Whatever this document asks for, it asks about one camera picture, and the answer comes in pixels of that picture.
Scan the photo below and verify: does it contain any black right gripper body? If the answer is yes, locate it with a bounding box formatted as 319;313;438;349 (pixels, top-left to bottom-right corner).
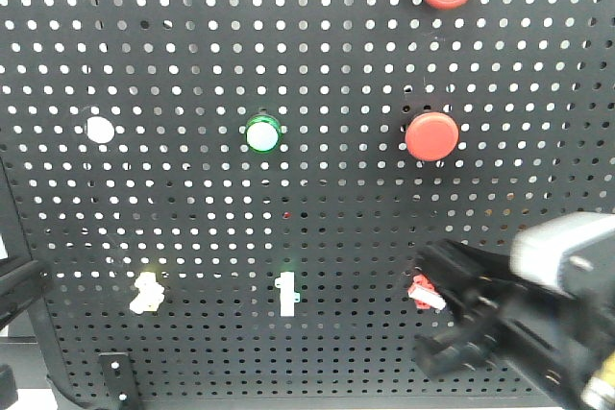
444;276;614;409

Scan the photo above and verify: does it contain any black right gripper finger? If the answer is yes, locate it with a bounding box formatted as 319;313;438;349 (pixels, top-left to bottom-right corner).
415;239;517;295
415;326;498;378

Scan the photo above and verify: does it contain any red toggle switch row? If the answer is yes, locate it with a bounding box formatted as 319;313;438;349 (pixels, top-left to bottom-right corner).
407;274;447;311

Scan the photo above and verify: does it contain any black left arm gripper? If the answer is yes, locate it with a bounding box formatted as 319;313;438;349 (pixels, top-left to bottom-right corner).
1;258;52;329

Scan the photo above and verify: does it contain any lower red mushroom button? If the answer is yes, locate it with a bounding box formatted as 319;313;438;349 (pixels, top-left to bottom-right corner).
405;112;459;161

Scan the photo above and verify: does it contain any green illuminated push button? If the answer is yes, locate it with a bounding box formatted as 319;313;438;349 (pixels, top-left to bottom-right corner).
245;113;282;153

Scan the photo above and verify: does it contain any black perforated pegboard panel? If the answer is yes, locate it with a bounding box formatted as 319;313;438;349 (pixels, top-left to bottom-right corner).
1;0;614;409

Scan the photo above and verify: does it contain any left black table clamp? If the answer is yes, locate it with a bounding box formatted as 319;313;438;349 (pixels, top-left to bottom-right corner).
98;352;143;410

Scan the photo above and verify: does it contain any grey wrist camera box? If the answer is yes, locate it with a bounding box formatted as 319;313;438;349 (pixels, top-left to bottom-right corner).
509;212;614;295

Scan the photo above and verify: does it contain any green toggle switch lower middle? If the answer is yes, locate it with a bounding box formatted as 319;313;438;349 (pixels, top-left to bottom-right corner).
274;271;301;318

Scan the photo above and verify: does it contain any yellow toggle switch lower left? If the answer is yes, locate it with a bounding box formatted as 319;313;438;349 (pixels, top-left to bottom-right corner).
129;272;164;315

